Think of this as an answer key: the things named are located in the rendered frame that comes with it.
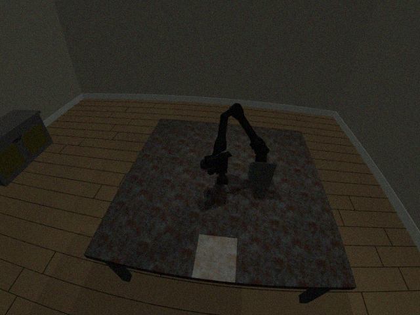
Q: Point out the black round pedestal with shaft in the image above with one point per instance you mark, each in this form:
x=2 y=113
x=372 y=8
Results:
x=202 y=163

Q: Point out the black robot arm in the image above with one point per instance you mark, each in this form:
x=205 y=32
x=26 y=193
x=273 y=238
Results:
x=257 y=143

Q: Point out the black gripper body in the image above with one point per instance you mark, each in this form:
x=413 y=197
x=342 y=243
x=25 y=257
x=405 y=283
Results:
x=223 y=179

